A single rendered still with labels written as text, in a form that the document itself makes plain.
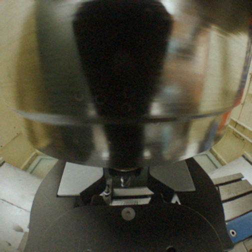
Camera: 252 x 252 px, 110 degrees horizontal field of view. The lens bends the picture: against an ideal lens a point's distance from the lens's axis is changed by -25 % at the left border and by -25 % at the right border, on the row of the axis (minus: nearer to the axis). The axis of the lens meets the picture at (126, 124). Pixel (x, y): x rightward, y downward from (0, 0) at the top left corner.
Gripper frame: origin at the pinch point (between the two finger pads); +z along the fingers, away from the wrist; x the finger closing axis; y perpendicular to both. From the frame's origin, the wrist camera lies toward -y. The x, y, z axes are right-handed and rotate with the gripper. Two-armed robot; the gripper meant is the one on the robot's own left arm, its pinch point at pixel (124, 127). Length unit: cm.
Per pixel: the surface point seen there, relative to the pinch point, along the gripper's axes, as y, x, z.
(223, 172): 65, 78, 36
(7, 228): 67, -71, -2
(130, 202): 40.5, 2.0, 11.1
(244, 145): 46, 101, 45
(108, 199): 38.8, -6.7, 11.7
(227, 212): 49, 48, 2
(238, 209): 49, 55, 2
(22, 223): 70, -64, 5
